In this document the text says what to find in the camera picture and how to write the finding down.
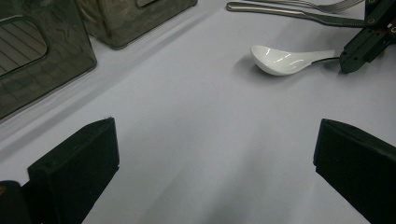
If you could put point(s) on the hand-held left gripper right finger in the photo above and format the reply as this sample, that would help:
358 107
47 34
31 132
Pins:
358 168

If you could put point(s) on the white table cover sheet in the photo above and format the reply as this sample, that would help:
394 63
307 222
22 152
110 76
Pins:
202 124

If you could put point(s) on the brown mesh storage basket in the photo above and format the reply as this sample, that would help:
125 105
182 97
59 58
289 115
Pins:
124 21
62 62

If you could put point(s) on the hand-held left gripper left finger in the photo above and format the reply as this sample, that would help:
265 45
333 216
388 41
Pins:
74 174

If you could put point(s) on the white ceramic spoon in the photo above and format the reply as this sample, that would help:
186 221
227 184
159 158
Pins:
277 60

